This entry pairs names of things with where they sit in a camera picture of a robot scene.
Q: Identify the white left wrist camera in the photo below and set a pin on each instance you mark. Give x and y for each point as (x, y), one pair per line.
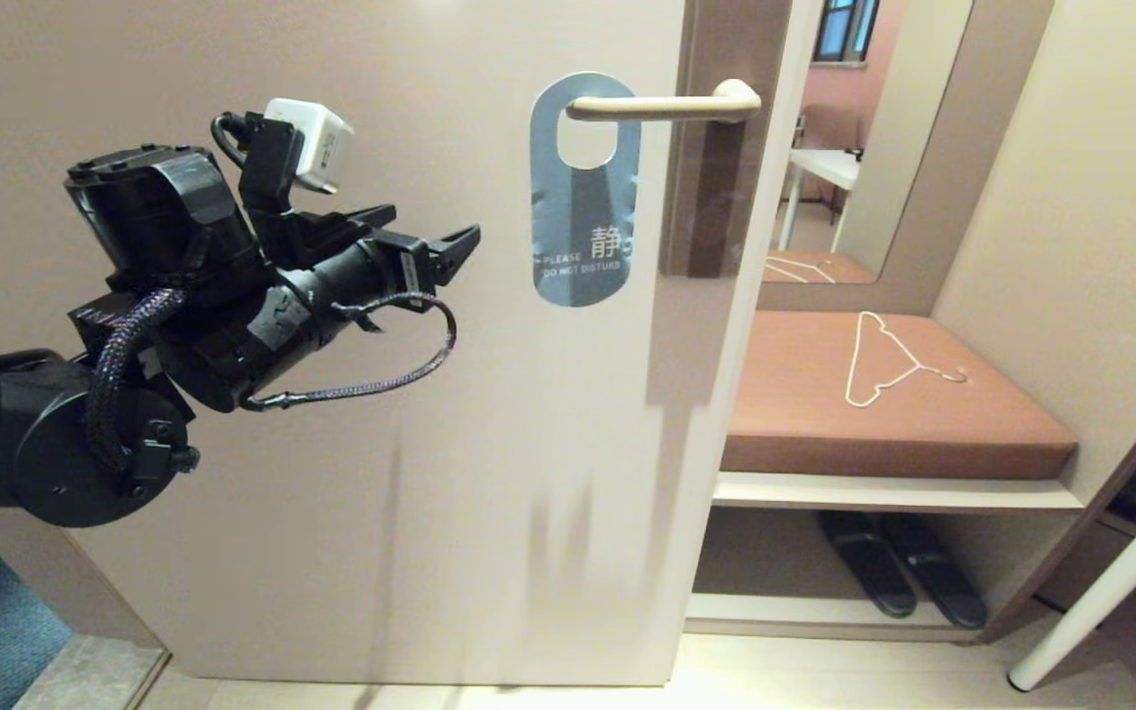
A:
(317, 143)

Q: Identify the white table leg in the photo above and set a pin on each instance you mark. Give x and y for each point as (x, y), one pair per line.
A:
(1100, 592)

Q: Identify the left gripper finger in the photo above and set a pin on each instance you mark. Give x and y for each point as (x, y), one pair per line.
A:
(371, 214)
(455, 247)

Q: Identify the dark slipper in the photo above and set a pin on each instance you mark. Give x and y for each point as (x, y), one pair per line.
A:
(874, 572)
(943, 582)

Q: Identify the wall mirror with beige frame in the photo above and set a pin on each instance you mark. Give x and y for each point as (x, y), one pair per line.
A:
(923, 59)

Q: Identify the white bench shelf unit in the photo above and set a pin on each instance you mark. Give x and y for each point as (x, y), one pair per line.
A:
(874, 491)

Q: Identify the white door hanger sign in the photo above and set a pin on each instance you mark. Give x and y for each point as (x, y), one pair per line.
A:
(578, 237)

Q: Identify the beige room door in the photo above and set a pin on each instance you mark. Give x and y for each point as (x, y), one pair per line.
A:
(529, 444)

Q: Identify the brown bench cushion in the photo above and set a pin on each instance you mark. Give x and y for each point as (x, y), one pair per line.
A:
(824, 434)

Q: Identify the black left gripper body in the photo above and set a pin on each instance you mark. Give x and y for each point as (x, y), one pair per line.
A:
(351, 266)

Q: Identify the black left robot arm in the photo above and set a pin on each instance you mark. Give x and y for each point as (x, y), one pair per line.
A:
(85, 345)

